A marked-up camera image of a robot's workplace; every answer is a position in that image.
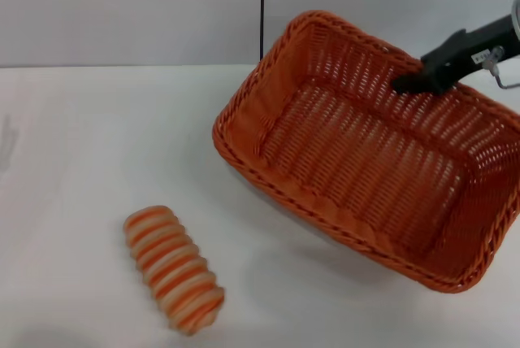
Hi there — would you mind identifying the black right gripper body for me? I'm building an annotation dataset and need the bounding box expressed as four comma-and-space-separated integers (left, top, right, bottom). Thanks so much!
419, 13, 520, 95

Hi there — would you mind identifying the orange woven plastic basket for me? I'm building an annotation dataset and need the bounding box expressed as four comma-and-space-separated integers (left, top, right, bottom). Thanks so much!
211, 9, 520, 294

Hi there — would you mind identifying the orange white striped toy bread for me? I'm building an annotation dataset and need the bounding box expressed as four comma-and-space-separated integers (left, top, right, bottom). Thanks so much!
123, 204, 226, 337

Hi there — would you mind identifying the grey right arm cable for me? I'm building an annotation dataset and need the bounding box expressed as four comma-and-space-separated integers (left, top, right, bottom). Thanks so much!
482, 46, 520, 91

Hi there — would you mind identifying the black vertical wall strip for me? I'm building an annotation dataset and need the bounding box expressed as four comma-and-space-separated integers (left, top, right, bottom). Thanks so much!
258, 0, 267, 67

